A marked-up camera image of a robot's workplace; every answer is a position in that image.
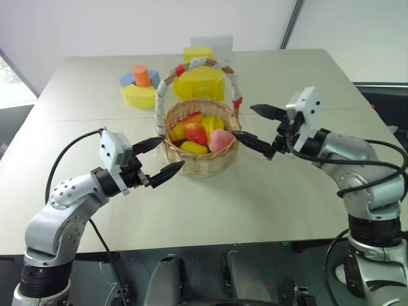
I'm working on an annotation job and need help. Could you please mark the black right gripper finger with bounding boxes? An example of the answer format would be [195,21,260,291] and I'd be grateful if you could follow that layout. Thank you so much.
[233,130,277,161]
[250,103,288,122]

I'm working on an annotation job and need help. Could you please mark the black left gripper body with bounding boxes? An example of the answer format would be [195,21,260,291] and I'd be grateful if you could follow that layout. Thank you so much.
[119,156,152,190]

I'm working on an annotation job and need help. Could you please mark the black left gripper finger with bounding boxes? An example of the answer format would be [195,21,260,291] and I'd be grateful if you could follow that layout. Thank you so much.
[131,137,163,157]
[149,160,186,189]

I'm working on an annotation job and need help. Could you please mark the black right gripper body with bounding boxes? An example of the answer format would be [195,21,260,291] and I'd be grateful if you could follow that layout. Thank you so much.
[271,111,304,154]

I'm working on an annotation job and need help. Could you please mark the small yellow toy fruit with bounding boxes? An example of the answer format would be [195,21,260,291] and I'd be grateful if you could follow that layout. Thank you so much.
[178,140,208,155]

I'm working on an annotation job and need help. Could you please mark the pink toy peach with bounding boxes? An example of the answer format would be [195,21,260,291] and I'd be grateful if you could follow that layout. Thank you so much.
[208,128,235,152]

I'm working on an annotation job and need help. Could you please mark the yellow orange toy mango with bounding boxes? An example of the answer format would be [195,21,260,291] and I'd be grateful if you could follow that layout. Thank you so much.
[170,111,205,142]

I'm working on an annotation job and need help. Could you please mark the yellow toy star fruit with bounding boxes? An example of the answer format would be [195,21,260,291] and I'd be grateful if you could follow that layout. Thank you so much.
[200,115,226,141]

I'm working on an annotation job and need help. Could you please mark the red yellow toy fruit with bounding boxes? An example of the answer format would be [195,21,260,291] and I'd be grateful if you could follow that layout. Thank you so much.
[184,122,208,146]

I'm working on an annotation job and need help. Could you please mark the yellow curved foam block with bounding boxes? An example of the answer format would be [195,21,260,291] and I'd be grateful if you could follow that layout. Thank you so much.
[119,83,158,110]

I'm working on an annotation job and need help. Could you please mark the orange foam cylinder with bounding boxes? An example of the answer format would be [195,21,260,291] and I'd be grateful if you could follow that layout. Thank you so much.
[132,64,152,88]

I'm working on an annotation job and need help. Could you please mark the blue foam block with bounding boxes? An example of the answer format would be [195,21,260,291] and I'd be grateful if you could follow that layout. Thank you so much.
[119,69,161,87]

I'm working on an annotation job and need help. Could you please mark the large yellow foam block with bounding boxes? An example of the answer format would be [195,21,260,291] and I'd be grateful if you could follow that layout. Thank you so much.
[172,66,226,103]

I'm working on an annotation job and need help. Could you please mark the pale white foam block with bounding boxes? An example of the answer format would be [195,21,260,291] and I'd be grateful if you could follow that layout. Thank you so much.
[190,34,235,62]

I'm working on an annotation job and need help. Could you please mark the yellow foam cube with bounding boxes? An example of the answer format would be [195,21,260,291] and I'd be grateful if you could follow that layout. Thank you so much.
[183,46,214,63]

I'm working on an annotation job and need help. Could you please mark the dark rounded shape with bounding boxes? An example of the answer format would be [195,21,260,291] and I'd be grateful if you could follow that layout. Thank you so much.
[142,253,186,306]
[221,250,275,306]

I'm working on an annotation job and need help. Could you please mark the wicker basket with wrapped handle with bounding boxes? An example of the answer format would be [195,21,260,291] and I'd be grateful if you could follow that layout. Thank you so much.
[154,57,245,178]

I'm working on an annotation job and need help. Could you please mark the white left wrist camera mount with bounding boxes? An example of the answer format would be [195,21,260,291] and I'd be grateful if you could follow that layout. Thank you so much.
[98,129,133,196]

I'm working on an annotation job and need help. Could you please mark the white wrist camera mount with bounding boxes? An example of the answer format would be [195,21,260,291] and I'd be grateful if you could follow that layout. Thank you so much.
[285,85,321,152]
[98,129,133,196]

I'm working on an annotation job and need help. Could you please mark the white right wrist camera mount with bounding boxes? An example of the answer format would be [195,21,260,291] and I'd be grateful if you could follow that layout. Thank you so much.
[285,85,321,152]

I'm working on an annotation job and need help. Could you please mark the grey window frame bar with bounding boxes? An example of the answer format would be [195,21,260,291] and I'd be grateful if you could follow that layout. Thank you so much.
[279,0,304,50]

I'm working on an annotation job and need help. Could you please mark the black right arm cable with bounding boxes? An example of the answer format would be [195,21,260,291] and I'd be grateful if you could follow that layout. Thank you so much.
[284,133,408,198]

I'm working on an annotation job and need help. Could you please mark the thin white cable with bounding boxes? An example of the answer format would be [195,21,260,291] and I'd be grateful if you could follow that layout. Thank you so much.
[98,260,117,288]

